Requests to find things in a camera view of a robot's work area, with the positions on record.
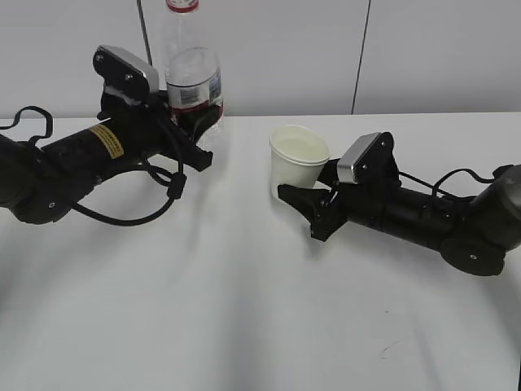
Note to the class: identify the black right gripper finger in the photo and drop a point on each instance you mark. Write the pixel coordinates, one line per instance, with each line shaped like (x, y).
(329, 173)
(312, 204)

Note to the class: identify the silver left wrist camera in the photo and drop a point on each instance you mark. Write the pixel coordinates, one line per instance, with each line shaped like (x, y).
(126, 72)

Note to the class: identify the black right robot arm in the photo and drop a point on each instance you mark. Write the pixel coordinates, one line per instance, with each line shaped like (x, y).
(473, 233)

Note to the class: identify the clear water bottle red label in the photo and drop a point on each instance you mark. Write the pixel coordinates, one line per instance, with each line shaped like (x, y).
(192, 71)

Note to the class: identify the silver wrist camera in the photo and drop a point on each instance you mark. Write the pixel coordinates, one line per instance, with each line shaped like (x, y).
(351, 159)
(126, 72)

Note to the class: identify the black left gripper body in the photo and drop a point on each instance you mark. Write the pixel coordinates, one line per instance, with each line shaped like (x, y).
(148, 124)

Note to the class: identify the white paper cup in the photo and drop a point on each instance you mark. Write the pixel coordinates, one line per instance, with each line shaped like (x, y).
(298, 156)

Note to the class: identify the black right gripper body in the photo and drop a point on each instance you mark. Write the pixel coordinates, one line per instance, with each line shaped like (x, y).
(367, 202)

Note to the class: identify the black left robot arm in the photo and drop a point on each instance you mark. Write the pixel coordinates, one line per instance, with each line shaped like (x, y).
(43, 179)

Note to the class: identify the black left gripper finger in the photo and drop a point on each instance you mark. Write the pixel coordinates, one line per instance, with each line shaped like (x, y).
(196, 122)

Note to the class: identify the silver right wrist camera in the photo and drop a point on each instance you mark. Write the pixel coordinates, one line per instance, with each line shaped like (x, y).
(351, 159)

